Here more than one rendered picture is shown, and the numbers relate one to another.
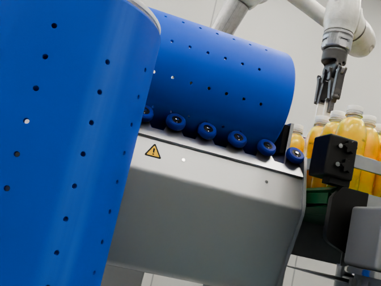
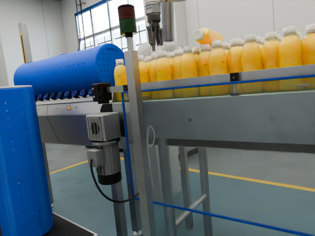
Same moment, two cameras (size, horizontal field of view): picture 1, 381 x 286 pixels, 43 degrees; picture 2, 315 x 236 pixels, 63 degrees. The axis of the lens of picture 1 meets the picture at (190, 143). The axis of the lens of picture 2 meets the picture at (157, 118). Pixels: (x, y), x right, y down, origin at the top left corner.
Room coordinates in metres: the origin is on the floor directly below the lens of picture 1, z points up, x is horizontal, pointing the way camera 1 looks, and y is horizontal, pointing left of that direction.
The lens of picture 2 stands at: (0.37, -1.46, 0.95)
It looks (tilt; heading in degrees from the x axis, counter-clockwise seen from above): 7 degrees down; 48
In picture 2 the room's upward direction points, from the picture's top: 5 degrees counter-clockwise
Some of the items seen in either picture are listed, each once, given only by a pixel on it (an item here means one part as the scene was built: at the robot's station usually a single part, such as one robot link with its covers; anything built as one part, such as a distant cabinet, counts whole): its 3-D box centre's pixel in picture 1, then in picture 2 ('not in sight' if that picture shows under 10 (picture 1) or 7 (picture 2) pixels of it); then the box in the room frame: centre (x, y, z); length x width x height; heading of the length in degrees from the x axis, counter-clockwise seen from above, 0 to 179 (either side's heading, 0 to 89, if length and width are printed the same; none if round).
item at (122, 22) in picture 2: not in sight; (128, 27); (0.97, -0.68, 1.18); 0.06 x 0.06 x 0.05
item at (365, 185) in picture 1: (361, 160); not in sight; (1.18, -0.43, 1.00); 0.07 x 0.07 x 0.19
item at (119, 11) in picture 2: not in sight; (126, 14); (0.97, -0.68, 1.23); 0.06 x 0.06 x 0.04
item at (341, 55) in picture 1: (332, 66); (154, 23); (1.39, -0.37, 1.31); 0.08 x 0.07 x 0.09; 13
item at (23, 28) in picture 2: not in sight; (35, 109); (1.20, 1.31, 0.85); 0.06 x 0.06 x 1.70; 14
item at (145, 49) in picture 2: not in sight; (146, 56); (1.81, 0.21, 1.22); 0.18 x 0.16 x 0.22; 142
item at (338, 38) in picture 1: (336, 43); (153, 10); (1.39, -0.37, 1.39); 0.09 x 0.09 x 0.06
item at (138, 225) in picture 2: not in sight; (132, 189); (1.28, -0.14, 0.31); 0.06 x 0.06 x 0.63; 14
